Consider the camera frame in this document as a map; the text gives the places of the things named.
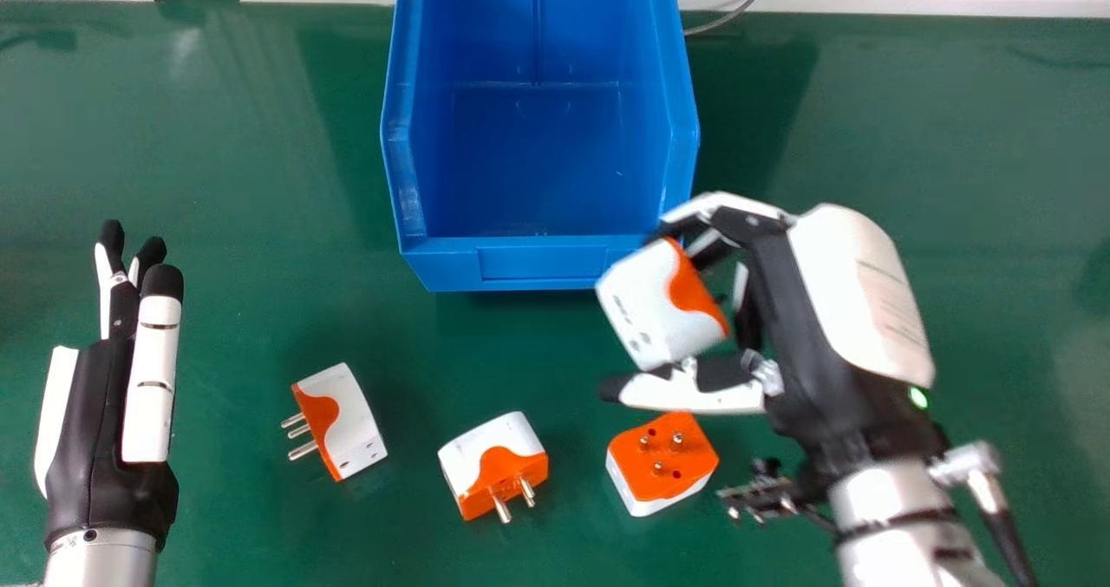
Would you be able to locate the blue plastic bin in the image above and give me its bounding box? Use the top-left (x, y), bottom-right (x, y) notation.
top-left (380, 0), bottom-right (702, 294)

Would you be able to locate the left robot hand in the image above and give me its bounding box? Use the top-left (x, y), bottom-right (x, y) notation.
top-left (33, 219), bottom-right (186, 553)

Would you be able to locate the white-and-orange plug adapter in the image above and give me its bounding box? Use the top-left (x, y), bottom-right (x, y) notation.
top-left (280, 362), bottom-right (389, 482)
top-left (605, 411), bottom-right (721, 519)
top-left (595, 237), bottom-right (732, 372)
top-left (437, 411), bottom-right (550, 525)

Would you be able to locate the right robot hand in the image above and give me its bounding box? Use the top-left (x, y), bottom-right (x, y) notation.
top-left (597, 191), bottom-right (951, 503)

